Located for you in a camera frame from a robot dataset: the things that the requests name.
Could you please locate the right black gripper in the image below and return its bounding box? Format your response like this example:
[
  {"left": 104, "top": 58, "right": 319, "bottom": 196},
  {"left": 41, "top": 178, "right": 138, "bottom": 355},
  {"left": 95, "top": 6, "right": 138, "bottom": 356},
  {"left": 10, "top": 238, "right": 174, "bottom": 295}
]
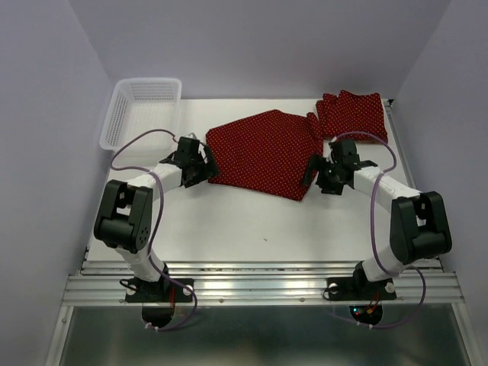
[{"left": 297, "top": 152, "right": 342, "bottom": 195}]

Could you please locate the red polka dot skirt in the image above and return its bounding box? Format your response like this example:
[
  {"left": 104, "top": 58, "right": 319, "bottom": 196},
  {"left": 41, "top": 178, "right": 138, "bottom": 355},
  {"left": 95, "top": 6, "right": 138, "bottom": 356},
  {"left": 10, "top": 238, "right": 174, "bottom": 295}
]
[
  {"left": 316, "top": 90, "right": 388, "bottom": 139},
  {"left": 206, "top": 110, "right": 323, "bottom": 201}
]

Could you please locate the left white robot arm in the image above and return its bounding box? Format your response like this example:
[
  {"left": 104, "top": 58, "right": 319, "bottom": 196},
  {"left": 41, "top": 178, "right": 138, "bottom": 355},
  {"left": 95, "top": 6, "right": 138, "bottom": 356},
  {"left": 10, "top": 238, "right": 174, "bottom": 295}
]
[{"left": 94, "top": 134, "right": 220, "bottom": 303}]

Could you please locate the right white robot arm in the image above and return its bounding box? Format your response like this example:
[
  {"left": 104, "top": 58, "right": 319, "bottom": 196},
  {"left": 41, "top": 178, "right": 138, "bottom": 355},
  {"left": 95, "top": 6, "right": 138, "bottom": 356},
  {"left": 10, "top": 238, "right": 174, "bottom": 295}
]
[{"left": 302, "top": 139, "right": 452, "bottom": 302}]

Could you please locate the white plastic basket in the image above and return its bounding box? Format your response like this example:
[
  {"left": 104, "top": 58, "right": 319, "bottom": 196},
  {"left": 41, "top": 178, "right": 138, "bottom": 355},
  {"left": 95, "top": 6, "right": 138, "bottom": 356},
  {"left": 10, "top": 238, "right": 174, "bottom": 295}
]
[{"left": 99, "top": 77, "right": 182, "bottom": 152}]

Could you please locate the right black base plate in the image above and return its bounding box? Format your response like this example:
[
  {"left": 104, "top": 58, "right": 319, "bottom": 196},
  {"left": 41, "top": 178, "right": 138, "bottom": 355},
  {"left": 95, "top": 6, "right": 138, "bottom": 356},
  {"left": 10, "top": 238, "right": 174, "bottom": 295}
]
[{"left": 323, "top": 277, "right": 397, "bottom": 303}]

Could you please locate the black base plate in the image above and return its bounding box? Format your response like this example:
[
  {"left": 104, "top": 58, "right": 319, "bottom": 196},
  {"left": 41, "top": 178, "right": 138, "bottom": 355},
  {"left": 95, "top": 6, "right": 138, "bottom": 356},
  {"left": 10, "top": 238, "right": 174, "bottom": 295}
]
[
  {"left": 119, "top": 278, "right": 194, "bottom": 303},
  {"left": 323, "top": 277, "right": 397, "bottom": 303}
]

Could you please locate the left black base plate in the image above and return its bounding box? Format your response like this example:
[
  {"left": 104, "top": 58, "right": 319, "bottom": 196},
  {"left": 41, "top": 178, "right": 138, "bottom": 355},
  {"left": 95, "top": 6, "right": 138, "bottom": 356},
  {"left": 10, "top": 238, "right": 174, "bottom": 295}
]
[{"left": 119, "top": 278, "right": 194, "bottom": 303}]

